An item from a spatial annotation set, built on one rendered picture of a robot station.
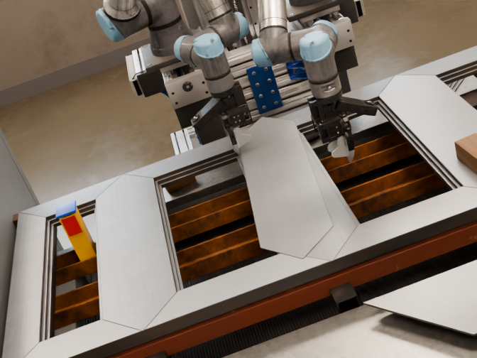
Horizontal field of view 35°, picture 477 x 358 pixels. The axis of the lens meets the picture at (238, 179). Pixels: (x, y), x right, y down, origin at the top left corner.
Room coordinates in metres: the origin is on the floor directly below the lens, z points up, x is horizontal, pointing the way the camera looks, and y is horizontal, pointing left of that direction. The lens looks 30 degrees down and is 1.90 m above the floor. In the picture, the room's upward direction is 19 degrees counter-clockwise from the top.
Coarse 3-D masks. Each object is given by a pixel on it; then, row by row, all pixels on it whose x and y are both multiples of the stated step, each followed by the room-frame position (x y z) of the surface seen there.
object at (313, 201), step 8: (312, 192) 1.61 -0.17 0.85; (320, 192) 1.59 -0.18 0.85; (288, 200) 1.61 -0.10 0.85; (296, 200) 1.60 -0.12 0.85; (304, 200) 1.58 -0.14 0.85; (312, 200) 1.57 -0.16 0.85; (320, 200) 1.56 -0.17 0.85; (264, 208) 1.61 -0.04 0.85; (272, 208) 1.60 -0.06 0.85; (280, 208) 1.59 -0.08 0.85; (288, 208) 1.57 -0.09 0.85; (296, 208) 1.56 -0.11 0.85; (304, 208) 1.55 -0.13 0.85; (312, 208) 1.54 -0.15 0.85; (320, 208) 1.53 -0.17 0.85; (256, 216) 1.59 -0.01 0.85; (264, 216) 1.58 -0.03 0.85; (272, 216) 1.57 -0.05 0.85; (280, 216) 1.55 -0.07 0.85; (288, 216) 1.54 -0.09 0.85; (256, 224) 1.55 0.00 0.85; (264, 224) 1.54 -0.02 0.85
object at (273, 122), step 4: (268, 120) 2.07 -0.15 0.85; (272, 120) 2.06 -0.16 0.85; (276, 120) 2.05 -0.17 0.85; (280, 120) 2.04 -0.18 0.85; (284, 120) 2.03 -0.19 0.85; (288, 120) 2.02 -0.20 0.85; (292, 120) 2.01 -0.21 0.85; (256, 124) 2.07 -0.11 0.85; (260, 124) 2.06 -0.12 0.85; (264, 124) 2.05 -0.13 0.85; (268, 124) 2.04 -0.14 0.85; (272, 124) 2.03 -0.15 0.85; (276, 124) 2.02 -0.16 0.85; (280, 124) 2.01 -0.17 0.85; (252, 128) 2.05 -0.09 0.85; (256, 128) 2.04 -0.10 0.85; (260, 128) 2.04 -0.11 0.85; (264, 128) 2.03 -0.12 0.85; (268, 128) 2.02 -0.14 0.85; (248, 132) 2.03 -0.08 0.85; (252, 132) 2.03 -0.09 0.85; (256, 132) 2.02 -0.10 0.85
